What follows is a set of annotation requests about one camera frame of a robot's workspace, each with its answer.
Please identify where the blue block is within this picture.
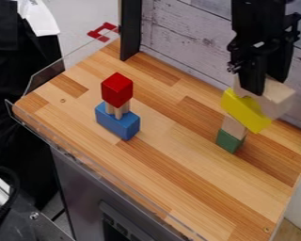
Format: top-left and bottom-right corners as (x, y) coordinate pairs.
(92, 101), (142, 141)

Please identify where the green cube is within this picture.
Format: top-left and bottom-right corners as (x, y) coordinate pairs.
(214, 128), (247, 154)

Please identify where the natural wood arc block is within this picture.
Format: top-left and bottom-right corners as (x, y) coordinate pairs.
(230, 74), (298, 121)

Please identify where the yellow block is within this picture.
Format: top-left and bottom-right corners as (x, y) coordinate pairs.
(218, 87), (274, 135)

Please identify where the black post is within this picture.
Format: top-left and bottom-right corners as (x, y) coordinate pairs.
(118, 0), (145, 62)

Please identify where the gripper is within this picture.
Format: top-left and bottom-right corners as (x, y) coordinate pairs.
(226, 12), (301, 97)

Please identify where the small natural wood cube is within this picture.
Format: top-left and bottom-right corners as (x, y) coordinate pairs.
(219, 113), (250, 141)

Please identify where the red cube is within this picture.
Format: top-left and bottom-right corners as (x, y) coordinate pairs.
(100, 72), (135, 109)

